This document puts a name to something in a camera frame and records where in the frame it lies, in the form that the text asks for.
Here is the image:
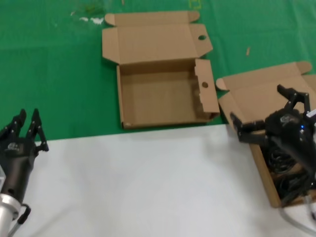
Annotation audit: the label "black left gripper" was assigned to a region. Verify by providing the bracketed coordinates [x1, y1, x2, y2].
[0, 108, 49, 201]

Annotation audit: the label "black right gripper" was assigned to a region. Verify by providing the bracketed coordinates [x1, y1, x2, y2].
[229, 83, 316, 189]

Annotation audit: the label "open cardboard box with holes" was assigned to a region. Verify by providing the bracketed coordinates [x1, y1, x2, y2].
[102, 11, 221, 130]

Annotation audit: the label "green mat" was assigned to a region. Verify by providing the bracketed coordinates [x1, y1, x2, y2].
[0, 0, 316, 146]

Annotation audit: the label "white tape scraps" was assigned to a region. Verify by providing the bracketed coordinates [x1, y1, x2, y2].
[70, 11, 105, 25]

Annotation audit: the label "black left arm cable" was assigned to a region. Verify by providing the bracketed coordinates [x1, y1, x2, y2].
[9, 202, 32, 235]

